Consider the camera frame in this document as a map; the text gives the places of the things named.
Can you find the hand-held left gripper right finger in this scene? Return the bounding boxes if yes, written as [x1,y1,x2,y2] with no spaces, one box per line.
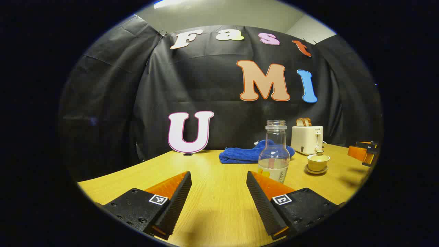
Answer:
[246,171,340,240]

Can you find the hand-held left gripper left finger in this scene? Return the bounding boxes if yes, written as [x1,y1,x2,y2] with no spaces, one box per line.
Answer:
[102,171,192,240]

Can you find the cream teacup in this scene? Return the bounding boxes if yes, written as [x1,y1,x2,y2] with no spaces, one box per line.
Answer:
[307,155,331,172]

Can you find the clear plastic water bottle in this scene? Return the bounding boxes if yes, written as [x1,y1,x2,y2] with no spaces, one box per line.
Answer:
[258,120,290,184]

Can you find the cream saucer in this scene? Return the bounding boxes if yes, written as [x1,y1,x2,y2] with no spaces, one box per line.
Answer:
[305,165,329,175]

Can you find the blue towel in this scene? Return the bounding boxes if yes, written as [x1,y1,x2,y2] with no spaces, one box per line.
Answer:
[219,140,295,164]

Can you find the cream toaster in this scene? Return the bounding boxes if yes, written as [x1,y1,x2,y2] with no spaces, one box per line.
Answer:
[291,126,323,156]

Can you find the black backdrop cloth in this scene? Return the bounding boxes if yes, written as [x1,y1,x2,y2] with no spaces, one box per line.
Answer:
[58,15,383,182]

